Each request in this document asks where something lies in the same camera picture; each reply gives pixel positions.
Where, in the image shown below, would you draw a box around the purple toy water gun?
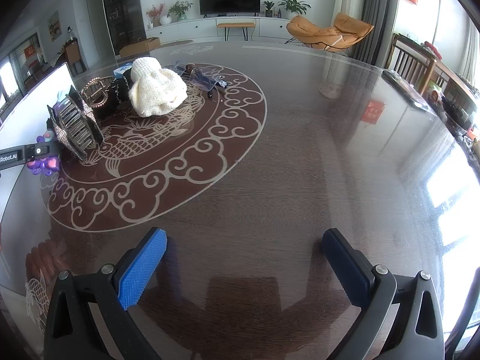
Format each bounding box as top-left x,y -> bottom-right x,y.
26,129 -> 62,176

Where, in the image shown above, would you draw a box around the black box white text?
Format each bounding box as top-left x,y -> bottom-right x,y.
47,85 -> 104,161

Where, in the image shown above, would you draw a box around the black beaded knit garment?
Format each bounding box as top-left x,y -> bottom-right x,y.
80,69 -> 133,120

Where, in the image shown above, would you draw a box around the blue white toothpaste box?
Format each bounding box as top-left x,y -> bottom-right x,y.
113,63 -> 133,80

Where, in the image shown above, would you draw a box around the cream knitted hat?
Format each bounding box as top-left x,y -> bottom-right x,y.
128,57 -> 188,118

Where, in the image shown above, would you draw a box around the clear blue safety glasses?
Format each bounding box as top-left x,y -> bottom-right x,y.
171,63 -> 228,98

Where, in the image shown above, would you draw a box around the white cardboard storage box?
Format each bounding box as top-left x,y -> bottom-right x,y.
1,64 -> 74,219

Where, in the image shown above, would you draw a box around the brown cardboard box on floor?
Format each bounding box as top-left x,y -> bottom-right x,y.
120,37 -> 161,58

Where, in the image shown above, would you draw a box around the dark glass display cabinet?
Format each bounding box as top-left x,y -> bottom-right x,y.
103,0 -> 146,56

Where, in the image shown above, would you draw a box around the red flowers in vase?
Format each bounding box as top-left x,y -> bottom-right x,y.
145,2 -> 165,28

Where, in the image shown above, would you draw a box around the white tv cabinet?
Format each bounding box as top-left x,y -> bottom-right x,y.
145,16 -> 291,44

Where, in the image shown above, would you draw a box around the small wooden bench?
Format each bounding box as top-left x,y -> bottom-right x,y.
216,22 -> 256,41

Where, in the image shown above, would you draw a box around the dark wooden dining chair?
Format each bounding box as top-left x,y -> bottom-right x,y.
385,34 -> 438,95

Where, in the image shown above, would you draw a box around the orange lounge chair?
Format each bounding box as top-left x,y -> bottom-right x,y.
286,13 -> 374,52

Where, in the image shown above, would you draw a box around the green potted plant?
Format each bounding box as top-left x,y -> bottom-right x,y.
278,0 -> 312,19

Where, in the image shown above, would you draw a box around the grey window curtain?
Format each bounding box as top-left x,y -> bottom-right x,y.
353,0 -> 399,68

